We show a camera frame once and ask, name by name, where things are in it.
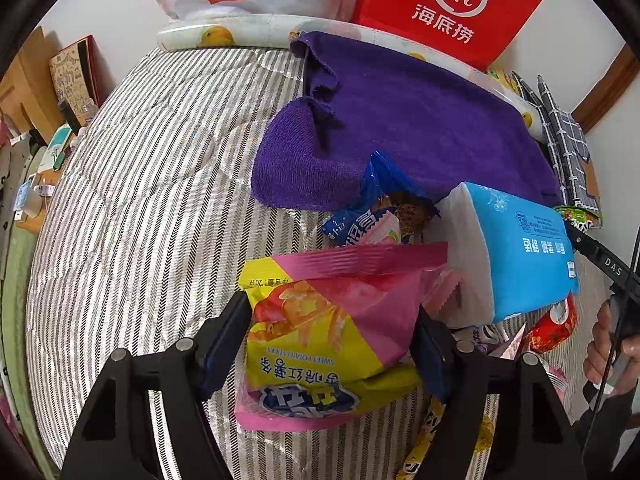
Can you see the purple towel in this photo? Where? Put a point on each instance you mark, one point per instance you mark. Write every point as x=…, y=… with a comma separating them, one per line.
x=415, y=110

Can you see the grey striped bed quilt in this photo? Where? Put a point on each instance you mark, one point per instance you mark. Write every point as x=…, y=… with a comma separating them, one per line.
x=150, y=210

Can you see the person's right hand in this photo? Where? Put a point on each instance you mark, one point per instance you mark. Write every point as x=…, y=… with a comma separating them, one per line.
x=600, y=355

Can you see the wooden bed headboard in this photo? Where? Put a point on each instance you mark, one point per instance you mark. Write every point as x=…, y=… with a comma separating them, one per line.
x=30, y=80

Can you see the white pink snack packet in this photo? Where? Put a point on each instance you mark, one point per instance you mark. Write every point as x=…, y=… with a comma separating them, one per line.
x=514, y=347

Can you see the red snack packet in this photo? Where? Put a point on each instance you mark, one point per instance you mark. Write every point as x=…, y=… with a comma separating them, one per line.
x=550, y=330

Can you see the blue snack packet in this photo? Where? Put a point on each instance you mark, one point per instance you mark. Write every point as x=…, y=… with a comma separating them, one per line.
x=380, y=180

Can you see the cluttered wooden bedside table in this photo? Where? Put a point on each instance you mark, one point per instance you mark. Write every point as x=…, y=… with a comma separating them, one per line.
x=47, y=175

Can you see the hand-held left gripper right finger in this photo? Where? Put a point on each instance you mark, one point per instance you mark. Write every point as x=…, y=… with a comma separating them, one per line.
x=432, y=360

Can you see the brown wooden door frame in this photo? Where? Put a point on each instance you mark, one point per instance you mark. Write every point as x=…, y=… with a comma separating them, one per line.
x=610, y=90

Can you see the green snack packet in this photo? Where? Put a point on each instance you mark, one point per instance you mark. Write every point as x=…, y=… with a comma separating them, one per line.
x=580, y=215

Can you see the rolled white fruit-print mat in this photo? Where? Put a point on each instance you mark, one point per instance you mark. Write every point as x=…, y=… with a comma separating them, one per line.
x=190, y=35

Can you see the blue tissue pack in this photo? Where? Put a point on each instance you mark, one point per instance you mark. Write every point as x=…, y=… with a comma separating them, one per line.
x=520, y=240

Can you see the blue checked cloth bag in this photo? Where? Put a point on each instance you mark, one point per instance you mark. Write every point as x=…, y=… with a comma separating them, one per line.
x=565, y=140

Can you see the person's right forearm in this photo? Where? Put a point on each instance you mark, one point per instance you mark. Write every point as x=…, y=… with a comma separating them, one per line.
x=620, y=435

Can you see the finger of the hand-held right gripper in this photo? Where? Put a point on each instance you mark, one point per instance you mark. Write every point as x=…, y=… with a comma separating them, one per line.
x=595, y=252

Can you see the red paper bag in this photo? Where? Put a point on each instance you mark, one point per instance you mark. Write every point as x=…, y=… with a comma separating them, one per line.
x=385, y=0

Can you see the yellow snack packet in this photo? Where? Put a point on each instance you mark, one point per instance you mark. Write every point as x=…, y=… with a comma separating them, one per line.
x=419, y=452

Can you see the illustrated book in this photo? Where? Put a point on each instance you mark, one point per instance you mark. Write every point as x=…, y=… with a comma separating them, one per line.
x=75, y=80

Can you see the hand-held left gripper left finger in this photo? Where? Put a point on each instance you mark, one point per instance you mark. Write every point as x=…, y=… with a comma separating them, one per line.
x=220, y=355

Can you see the pink yellow snack bag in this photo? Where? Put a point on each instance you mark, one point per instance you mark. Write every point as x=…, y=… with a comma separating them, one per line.
x=325, y=320

